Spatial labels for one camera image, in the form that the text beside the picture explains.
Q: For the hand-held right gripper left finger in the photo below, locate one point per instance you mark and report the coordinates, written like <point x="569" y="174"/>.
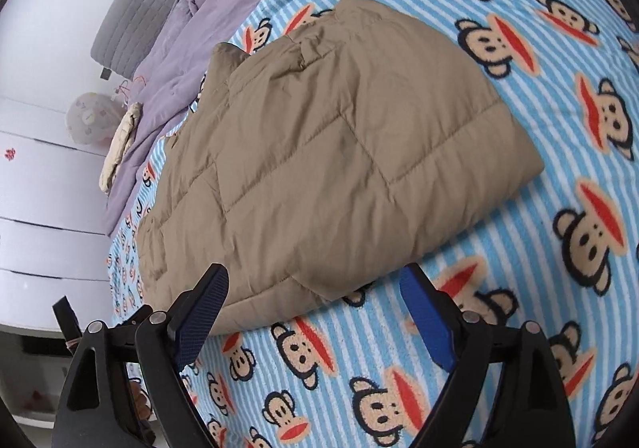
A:
<point x="202" y="315"/>

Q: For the fan with patterned cover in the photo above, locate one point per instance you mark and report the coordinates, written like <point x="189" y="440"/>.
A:
<point x="92" y="121"/>

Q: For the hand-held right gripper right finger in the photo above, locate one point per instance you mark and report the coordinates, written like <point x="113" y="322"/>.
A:
<point x="432" y="323"/>

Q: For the purple duvet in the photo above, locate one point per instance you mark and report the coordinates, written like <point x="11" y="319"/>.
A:
<point x="224" y="4"/>

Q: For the folded cream cloth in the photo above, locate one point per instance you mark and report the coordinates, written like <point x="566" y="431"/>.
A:
<point x="120" y="143"/>

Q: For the khaki puffer jacket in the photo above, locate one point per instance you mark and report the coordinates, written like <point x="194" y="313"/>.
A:
<point x="324" y="168"/>

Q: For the red wall decal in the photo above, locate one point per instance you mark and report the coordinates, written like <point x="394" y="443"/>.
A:
<point x="9" y="155"/>

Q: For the grey quilted headboard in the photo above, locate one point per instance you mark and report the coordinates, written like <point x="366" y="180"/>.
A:
<point x="135" y="14"/>

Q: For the blue striped monkey print blanket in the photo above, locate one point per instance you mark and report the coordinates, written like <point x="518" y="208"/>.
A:
<point x="549" y="278"/>

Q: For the white wardrobe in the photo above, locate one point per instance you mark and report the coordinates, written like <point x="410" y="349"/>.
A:
<point x="45" y="228"/>

